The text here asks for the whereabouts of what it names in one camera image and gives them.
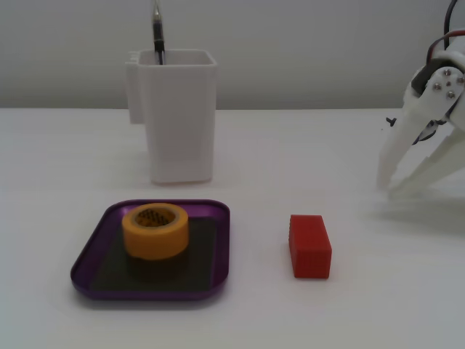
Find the purple metal tray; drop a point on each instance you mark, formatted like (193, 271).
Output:
(214, 254)

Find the white plastic pen holder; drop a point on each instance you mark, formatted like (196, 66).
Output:
(178, 127)

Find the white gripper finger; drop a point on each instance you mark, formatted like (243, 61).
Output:
(407, 138)
(432, 165)

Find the red ribbed block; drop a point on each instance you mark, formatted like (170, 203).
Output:
(310, 251)

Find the yellow tape roll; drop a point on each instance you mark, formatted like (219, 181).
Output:
(156, 241)

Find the black clear ballpoint pen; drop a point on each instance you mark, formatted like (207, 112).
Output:
(158, 36)

